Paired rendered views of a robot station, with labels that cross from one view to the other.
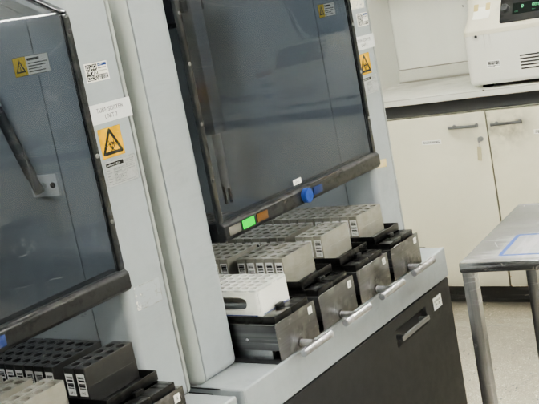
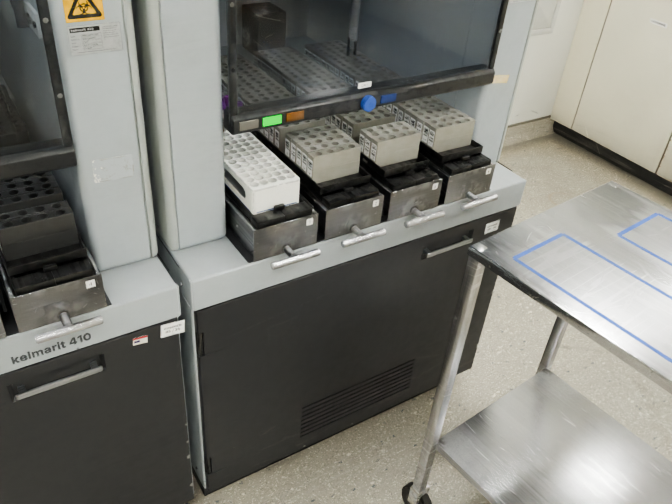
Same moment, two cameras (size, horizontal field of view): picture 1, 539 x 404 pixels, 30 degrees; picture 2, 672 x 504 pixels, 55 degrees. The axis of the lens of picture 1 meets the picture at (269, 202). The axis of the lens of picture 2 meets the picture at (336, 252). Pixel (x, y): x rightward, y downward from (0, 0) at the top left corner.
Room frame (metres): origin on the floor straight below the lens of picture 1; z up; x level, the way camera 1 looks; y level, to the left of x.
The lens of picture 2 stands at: (0.87, -0.41, 1.47)
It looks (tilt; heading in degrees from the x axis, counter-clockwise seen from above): 36 degrees down; 19
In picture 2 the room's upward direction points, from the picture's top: 5 degrees clockwise
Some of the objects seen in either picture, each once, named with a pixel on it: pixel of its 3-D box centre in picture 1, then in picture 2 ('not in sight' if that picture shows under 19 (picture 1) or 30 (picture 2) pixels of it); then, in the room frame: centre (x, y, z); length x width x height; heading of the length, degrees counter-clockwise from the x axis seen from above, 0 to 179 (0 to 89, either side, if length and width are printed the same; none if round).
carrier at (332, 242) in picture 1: (332, 242); (395, 148); (2.07, -0.11, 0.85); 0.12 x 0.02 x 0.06; 144
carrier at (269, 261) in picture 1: (285, 264); (328, 158); (1.96, -0.01, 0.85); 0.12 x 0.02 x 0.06; 144
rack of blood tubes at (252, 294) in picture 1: (212, 297); (241, 163); (1.88, 0.14, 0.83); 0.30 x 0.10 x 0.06; 54
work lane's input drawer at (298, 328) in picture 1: (164, 322); (215, 158); (1.96, 0.25, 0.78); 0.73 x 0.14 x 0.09; 54
